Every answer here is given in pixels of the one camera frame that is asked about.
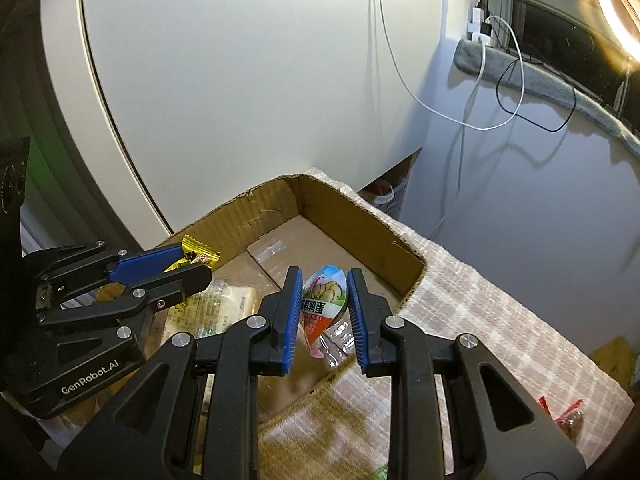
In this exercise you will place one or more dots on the brown paper bag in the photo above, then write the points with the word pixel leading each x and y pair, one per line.
pixel 615 360

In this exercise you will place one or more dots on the grey sill cloth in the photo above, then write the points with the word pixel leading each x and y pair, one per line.
pixel 540 82

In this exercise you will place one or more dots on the white cabinet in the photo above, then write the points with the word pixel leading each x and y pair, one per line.
pixel 250 85

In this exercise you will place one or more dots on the yellow candy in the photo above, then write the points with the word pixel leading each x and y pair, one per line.
pixel 197 255

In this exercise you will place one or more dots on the dark window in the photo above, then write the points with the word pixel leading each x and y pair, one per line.
pixel 550 35

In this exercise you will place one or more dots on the egg snack packet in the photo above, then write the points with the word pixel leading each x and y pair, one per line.
pixel 325 295

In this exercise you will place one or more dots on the white power adapter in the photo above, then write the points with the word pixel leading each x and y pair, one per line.
pixel 477 25

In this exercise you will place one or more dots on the clear wrapped bread packet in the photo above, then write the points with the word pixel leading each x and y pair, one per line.
pixel 225 310

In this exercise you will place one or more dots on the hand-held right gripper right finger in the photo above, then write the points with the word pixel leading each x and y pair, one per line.
pixel 357 325

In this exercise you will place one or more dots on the cardboard box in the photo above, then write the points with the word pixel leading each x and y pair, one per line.
pixel 350 220

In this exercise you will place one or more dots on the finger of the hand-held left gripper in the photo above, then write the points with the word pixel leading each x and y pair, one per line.
pixel 145 260
pixel 185 280

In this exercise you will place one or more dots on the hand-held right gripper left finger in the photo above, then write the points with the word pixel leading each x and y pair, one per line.
pixel 290 320

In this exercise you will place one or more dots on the clear plastic jar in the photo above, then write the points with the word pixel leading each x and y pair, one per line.
pixel 385 195

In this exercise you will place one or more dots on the red wrapped candy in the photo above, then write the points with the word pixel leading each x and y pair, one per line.
pixel 570 417
pixel 543 405

